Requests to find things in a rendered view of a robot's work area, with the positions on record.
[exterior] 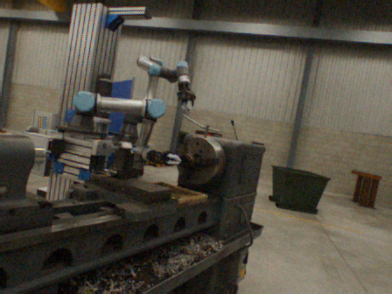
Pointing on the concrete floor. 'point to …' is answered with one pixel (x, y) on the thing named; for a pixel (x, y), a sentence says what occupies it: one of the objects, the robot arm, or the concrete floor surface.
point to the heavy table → (366, 188)
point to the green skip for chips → (297, 189)
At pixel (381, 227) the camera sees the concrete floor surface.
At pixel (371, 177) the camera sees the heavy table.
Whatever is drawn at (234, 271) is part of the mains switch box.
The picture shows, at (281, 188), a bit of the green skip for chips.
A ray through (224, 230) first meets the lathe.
